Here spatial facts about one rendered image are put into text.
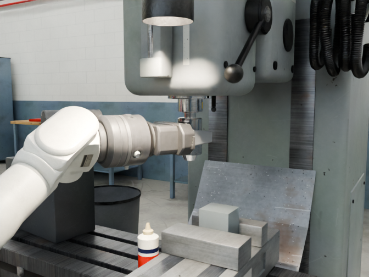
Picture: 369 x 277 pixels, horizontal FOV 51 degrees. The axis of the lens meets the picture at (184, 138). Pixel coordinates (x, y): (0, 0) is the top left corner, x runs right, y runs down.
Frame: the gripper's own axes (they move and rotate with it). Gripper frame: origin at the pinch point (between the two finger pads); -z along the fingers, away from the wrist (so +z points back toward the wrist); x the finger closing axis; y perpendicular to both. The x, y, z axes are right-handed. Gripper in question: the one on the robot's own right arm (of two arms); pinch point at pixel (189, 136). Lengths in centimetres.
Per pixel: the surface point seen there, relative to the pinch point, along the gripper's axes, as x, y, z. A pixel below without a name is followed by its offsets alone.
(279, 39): -4.2, -19.3, -19.3
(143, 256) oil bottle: 1.7, 22.4, 9.4
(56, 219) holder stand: 30.0, 21.4, 17.3
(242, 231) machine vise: -8.0, 17.8, -6.7
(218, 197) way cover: 21.7, 20.6, -25.1
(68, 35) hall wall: 618, -110, -175
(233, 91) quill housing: -8.4, -8.5, -3.5
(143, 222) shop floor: 283, 122, -141
